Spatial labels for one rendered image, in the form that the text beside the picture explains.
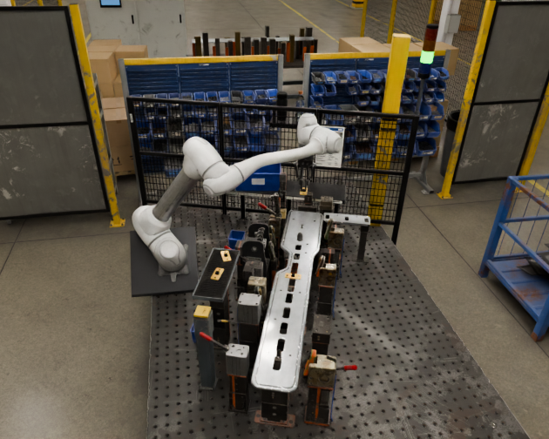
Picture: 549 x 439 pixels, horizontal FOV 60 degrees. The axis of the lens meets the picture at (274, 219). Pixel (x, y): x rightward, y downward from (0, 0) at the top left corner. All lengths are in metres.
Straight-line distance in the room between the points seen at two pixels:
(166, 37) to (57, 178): 4.90
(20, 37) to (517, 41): 4.32
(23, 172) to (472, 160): 4.46
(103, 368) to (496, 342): 2.76
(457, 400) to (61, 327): 2.74
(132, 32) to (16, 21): 4.93
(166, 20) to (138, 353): 6.63
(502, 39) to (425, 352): 3.36
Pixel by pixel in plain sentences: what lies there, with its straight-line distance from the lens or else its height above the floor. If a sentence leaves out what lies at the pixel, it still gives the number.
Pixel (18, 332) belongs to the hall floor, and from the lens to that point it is 4.00.
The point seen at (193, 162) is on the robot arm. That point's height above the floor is 1.56.
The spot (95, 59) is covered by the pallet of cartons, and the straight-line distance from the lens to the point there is 6.70.
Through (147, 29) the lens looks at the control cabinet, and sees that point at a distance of 9.13.
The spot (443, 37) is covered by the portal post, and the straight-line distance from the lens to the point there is 7.20.
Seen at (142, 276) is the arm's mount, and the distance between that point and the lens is 2.90.
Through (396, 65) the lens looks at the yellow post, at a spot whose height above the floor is 1.84.
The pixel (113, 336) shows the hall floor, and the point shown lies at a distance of 3.72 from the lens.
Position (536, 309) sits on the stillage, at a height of 0.16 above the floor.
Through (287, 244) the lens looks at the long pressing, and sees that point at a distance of 2.71.
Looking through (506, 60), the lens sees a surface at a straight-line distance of 5.29.
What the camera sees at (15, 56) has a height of 1.62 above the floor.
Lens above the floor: 2.56
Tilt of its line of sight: 32 degrees down
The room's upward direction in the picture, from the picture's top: 1 degrees clockwise
